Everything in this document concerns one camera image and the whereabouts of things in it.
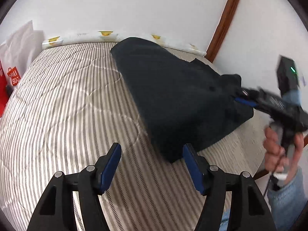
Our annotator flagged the black sweatshirt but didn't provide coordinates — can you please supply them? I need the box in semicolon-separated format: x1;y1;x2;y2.
111;38;254;163

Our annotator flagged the light blue sleeve forearm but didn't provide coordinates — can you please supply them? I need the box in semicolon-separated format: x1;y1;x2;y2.
267;167;307;230

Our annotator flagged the person right hand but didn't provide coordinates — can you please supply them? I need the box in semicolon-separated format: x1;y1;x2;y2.
263;127;304;185

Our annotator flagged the blue jeans leg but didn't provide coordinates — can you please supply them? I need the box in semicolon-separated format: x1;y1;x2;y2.
219;209;230;231

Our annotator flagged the striped quilted mattress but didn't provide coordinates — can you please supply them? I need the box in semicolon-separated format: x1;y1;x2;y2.
0;41;273;231

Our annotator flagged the white yellow-patterned bed sheet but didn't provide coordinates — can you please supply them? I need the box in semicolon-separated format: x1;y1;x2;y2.
42;31;206;56

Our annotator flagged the red paper shopping bag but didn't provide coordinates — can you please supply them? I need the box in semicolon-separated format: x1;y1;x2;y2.
0;64;9;117

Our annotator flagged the white Miniso plastic bag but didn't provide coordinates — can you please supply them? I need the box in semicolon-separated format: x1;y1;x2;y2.
1;21;44;87

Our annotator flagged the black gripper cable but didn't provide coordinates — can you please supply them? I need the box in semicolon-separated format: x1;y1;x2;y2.
263;175;275;198

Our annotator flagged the brown wooden door frame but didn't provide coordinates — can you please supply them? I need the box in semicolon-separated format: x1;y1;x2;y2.
205;0;240;63

